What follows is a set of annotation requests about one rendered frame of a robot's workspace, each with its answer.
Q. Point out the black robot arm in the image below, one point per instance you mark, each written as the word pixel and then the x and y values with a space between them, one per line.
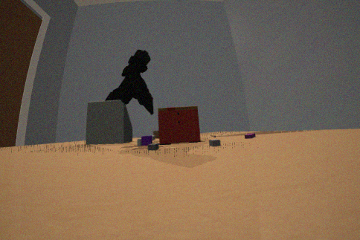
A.
pixel 137 65

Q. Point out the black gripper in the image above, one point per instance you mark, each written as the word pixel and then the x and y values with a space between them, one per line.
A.
pixel 141 92

